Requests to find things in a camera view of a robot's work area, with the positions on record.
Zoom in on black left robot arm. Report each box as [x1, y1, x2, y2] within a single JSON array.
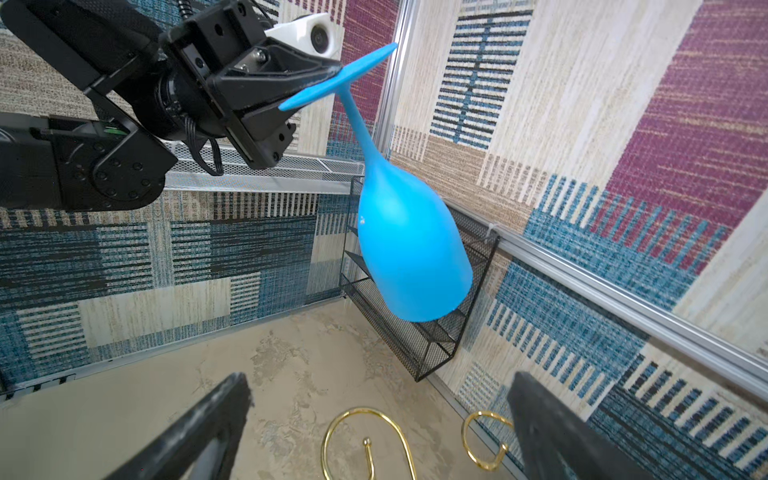
[[1, 1, 341, 212]]

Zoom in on blue wine glass back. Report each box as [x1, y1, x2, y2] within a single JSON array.
[[279, 43, 471, 299]]

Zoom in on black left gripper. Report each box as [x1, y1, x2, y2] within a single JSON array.
[[158, 1, 342, 170]]

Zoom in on black wire shelf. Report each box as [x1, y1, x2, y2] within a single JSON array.
[[339, 176, 499, 381]]

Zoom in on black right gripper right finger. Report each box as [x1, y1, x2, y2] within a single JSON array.
[[507, 372, 652, 479]]

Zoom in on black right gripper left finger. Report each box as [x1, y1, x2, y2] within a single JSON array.
[[108, 372, 252, 479]]

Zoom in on wooden rack base with gold wire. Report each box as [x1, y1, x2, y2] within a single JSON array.
[[319, 407, 517, 480]]

